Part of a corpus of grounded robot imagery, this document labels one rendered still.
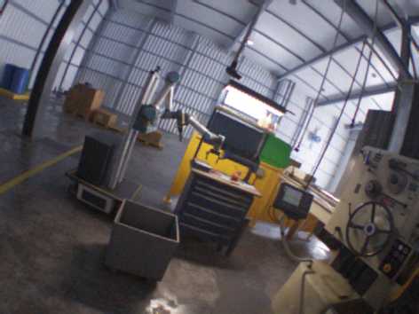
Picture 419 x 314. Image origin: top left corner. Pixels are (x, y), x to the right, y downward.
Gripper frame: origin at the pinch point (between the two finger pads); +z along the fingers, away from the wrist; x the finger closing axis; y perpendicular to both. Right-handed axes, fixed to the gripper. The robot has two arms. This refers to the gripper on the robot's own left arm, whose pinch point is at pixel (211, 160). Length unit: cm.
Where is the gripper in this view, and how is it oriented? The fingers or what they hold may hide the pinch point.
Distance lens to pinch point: 240.3
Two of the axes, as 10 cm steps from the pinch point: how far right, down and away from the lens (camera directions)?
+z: -4.0, 9.1, 1.4
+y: 1.4, 2.2, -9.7
